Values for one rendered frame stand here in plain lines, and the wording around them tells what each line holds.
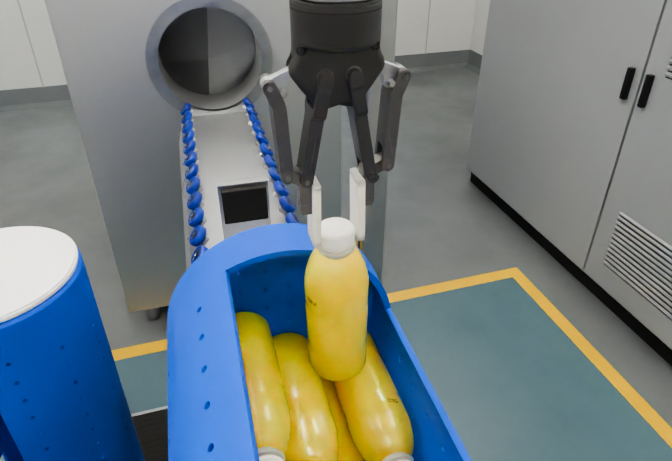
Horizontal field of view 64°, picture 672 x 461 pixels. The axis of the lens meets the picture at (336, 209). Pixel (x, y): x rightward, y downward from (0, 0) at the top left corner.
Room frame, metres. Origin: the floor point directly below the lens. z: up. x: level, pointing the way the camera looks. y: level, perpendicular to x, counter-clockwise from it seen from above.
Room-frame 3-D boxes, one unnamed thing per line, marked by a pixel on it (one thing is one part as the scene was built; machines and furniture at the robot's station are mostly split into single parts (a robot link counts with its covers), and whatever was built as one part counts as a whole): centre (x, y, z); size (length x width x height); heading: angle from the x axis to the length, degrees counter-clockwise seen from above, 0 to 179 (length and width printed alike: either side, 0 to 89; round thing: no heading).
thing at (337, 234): (0.46, 0.00, 1.28); 0.04 x 0.04 x 0.02
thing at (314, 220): (0.45, 0.02, 1.31); 0.03 x 0.01 x 0.07; 15
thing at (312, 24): (0.45, 0.00, 1.47); 0.08 x 0.07 x 0.09; 105
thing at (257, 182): (0.93, 0.19, 1.00); 0.10 x 0.04 x 0.15; 105
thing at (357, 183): (0.46, -0.02, 1.31); 0.03 x 0.01 x 0.07; 15
